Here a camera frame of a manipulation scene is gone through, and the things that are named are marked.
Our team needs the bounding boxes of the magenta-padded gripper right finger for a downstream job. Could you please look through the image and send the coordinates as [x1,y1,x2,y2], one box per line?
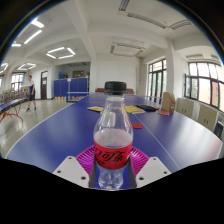
[128,146,172,188]

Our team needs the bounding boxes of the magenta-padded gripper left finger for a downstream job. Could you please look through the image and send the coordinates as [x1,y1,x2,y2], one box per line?
[53,145,98,188]

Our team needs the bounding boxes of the clear bottle with red label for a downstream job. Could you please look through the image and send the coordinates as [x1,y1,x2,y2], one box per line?
[93,80,134,191]

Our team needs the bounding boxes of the flat round red coaster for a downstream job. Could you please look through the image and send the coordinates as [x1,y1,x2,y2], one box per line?
[131,122,144,130]

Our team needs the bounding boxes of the black paddle case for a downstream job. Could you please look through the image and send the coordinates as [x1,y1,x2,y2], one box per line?
[136,104,157,112]

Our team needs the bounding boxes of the large yellow book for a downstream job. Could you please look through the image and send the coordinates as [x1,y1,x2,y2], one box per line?
[118,105,146,115]

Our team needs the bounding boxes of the small yellow and blue book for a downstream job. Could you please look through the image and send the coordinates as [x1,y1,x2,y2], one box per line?
[87,105,104,113]

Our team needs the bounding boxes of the brown cardboard box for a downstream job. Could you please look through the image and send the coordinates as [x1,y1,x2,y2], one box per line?
[161,92,176,114]

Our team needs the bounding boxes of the beige cabinet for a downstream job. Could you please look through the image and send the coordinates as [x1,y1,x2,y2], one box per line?
[175,97,195,119]
[196,103,219,133]

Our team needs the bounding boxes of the blue partition boards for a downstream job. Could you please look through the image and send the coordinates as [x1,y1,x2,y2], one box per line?
[53,77,89,98]

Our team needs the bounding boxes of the person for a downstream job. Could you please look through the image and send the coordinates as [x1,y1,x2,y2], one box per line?
[26,74,37,113]

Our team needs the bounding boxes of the dark door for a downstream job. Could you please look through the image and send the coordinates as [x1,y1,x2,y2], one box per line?
[40,70,49,100]

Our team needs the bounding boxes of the blue table with red legs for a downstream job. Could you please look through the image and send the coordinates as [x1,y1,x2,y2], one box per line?
[0,97,28,124]

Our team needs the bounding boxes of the tall dark-framed window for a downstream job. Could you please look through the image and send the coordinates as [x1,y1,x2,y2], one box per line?
[147,59,167,99]

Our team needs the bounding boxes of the colourful shelf unit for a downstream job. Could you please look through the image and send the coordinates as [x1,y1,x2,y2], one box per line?
[0,84,29,104]

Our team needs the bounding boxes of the wide dark-framed window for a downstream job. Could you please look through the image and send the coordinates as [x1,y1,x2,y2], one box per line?
[184,61,224,113]

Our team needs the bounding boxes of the small bright window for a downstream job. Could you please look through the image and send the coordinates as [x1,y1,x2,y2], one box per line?
[10,73,25,92]

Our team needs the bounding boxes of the ceiling lights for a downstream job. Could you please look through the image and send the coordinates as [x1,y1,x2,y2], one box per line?
[0,18,77,73]

